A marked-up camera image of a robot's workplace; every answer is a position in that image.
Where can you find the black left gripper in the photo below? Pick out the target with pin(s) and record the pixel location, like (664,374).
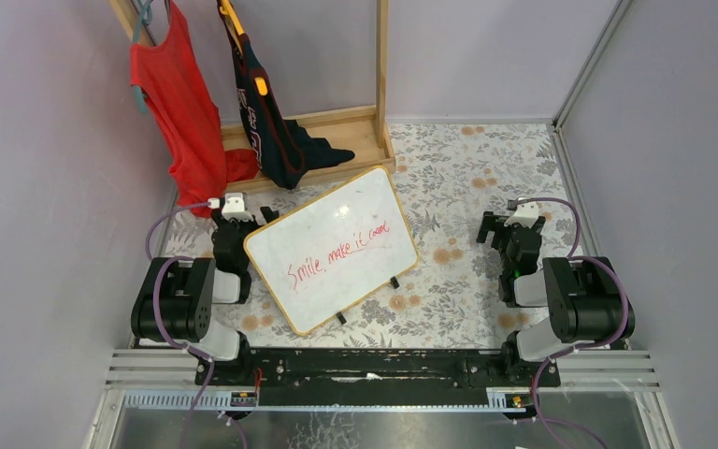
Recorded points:
(235,224)

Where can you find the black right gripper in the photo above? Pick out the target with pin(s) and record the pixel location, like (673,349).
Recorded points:
(507,232)

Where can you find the yellow framed whiteboard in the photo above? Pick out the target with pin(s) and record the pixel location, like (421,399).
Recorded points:
(324,257)

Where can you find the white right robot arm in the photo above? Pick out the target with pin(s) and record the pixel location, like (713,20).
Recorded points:
(585,306)

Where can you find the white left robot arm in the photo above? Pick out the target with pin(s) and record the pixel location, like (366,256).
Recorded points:
(173,305)

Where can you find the floral table mat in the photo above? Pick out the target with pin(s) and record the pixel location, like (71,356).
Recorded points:
(446,176)

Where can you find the navy blue shirt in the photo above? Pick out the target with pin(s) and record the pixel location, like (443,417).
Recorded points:
(284,150)

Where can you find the wooden clothes rack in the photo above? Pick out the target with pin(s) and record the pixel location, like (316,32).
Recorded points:
(362,130)

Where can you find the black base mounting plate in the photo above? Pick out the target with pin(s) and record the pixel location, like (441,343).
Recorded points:
(311,377)

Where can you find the red tank top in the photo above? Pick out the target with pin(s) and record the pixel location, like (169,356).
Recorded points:
(178,98)

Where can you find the yellow clothes hanger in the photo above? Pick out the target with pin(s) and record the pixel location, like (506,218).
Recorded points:
(231,19)

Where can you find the teal clothes hanger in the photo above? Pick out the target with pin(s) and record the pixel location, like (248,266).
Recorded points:
(143,18)

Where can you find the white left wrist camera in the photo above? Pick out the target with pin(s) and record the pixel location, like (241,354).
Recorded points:
(233,207)

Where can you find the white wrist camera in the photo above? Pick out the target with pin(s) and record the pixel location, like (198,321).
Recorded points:
(524,212)
(233,207)

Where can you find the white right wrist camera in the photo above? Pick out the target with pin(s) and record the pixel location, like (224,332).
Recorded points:
(524,212)

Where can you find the aluminium frame rail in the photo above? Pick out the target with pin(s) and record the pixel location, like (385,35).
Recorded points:
(603,40)

